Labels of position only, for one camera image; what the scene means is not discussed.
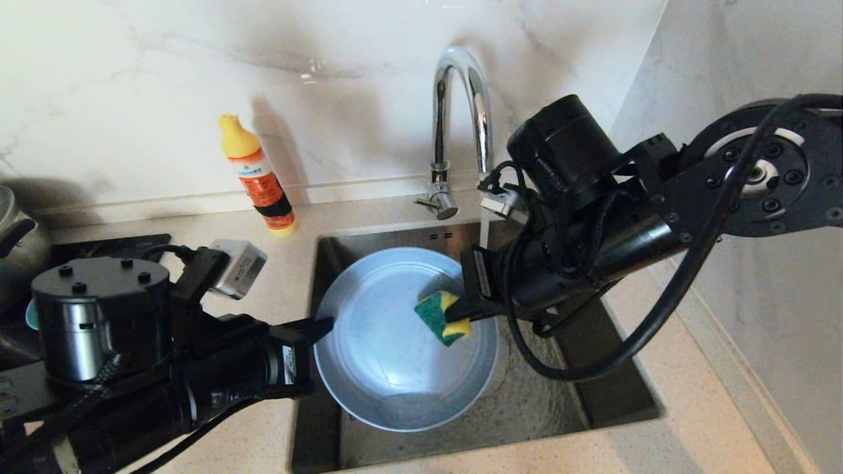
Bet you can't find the chrome gooseneck faucet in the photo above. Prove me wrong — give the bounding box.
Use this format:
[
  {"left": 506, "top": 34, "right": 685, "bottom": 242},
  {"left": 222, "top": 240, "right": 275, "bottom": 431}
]
[{"left": 414, "top": 45, "right": 495, "bottom": 221}]

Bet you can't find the yellow green sponge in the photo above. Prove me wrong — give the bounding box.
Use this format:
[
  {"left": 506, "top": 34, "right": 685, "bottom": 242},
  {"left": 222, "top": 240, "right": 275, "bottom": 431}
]
[{"left": 414, "top": 290, "right": 474, "bottom": 347}]

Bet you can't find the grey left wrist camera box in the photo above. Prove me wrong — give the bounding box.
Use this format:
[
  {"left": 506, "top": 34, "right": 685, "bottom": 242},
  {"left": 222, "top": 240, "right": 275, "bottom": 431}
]
[{"left": 211, "top": 239, "right": 269, "bottom": 301}]

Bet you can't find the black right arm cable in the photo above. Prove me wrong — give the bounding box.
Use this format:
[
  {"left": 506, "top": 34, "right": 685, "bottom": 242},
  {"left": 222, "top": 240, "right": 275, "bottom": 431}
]
[{"left": 481, "top": 94, "right": 843, "bottom": 383}]

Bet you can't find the orange dish soap bottle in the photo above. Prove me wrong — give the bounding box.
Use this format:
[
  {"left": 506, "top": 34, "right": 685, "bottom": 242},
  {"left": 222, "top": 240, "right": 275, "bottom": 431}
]
[{"left": 219, "top": 113, "right": 299, "bottom": 238}]

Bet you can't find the stainless steel sink basin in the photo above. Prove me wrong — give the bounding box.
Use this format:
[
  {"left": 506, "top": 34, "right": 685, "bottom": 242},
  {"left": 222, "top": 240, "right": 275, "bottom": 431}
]
[{"left": 290, "top": 215, "right": 663, "bottom": 474}]

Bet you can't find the steel cooking pot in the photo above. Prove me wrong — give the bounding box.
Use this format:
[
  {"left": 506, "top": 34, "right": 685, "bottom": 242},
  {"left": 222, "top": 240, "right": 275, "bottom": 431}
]
[{"left": 0, "top": 186, "right": 53, "bottom": 313}]

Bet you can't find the black induction cooktop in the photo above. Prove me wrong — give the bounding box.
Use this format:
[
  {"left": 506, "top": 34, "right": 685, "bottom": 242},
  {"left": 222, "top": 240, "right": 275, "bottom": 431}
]
[{"left": 0, "top": 234, "right": 171, "bottom": 369}]

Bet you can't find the blue round plate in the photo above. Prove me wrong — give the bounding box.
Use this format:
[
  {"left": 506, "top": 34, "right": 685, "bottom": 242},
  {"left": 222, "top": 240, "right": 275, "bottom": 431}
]
[{"left": 314, "top": 247, "right": 500, "bottom": 433}]

